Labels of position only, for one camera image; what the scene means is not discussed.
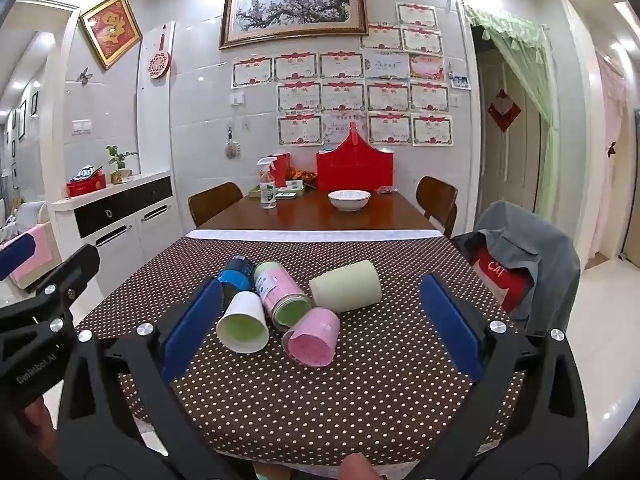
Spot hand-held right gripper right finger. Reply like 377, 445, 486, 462
400, 274, 588, 480

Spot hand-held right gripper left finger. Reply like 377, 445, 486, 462
57, 277, 251, 480

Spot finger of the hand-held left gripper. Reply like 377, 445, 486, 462
0, 243, 101, 333
0, 234, 37, 281

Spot white cup green inside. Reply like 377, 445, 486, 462
216, 291, 271, 355

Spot blue cup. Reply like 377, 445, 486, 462
216, 255, 257, 297

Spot pink green labelled cup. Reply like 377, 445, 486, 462
252, 261, 314, 332

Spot cream cup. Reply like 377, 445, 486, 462
308, 259, 383, 314

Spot person's left hand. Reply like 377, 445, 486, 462
0, 396, 60, 480

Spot person's right hand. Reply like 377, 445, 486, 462
340, 452, 381, 480

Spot pink cloth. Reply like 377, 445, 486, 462
9, 224, 54, 283

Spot red printed cloth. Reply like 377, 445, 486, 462
470, 245, 532, 314

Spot white sideboard cabinet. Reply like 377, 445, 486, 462
50, 170, 177, 293

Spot red tin box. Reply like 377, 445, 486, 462
66, 167, 107, 198

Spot brown polka dot tablecloth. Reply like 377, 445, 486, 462
75, 229, 527, 467

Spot grey jacket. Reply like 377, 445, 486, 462
451, 200, 582, 337

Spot potted green plant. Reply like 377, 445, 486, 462
106, 145, 139, 184

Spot wooden chair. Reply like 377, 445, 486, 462
188, 182, 244, 228
415, 175, 459, 239

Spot clear spray bottle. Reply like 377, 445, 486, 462
257, 156, 279, 210

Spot white bowl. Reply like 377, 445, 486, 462
328, 189, 372, 212

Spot green tray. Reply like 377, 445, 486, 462
248, 182, 307, 201

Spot red boxes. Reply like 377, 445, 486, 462
267, 152, 293, 187

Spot red diamond door ornament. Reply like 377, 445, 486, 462
488, 88, 522, 133

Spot round red hanging ornament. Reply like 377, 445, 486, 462
147, 24, 173, 81

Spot gold framed red picture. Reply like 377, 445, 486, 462
79, 0, 143, 71

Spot green door curtain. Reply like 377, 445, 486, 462
462, 4, 560, 213

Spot pink curtain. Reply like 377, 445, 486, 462
597, 52, 632, 261

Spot framed blossom painting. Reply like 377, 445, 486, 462
219, 0, 369, 51

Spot red basket with handle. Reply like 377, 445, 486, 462
315, 121, 394, 192

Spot group of wall certificates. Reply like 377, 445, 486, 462
231, 2, 454, 147

